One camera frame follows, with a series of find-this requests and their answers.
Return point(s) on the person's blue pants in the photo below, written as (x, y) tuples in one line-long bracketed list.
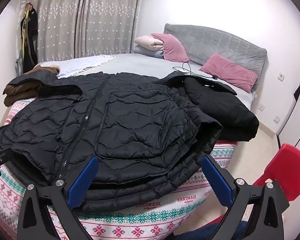
[(195, 233)]

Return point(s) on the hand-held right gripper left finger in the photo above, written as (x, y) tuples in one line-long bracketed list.
[(82, 182)]

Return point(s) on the black quilted puffer jacket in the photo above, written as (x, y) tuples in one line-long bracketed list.
[(130, 120)]

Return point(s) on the black fleece coat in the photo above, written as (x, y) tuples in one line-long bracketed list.
[(215, 105)]

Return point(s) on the folded beige quilt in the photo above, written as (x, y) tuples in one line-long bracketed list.
[(147, 42)]

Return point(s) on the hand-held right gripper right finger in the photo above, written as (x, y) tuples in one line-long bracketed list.
[(217, 182)]

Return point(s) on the grey padded headboard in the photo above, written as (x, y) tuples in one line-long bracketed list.
[(215, 42)]

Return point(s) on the pink velvet pillow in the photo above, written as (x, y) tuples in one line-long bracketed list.
[(172, 46), (227, 71)]

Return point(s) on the white fringed throw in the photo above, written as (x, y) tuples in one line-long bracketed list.
[(85, 63)]

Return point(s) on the grey star-print curtain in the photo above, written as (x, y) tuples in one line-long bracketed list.
[(110, 17), (60, 22)]

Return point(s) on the brown jacket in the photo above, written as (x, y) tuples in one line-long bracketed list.
[(17, 91)]

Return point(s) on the white wall socket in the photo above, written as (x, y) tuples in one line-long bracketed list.
[(277, 119), (261, 107), (281, 76)]

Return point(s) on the folded grey blanket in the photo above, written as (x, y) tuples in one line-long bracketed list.
[(147, 53)]

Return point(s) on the hanging dark clothes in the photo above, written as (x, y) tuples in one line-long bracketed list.
[(28, 40)]

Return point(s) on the patterned knit-print blanket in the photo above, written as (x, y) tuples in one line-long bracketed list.
[(140, 220)]

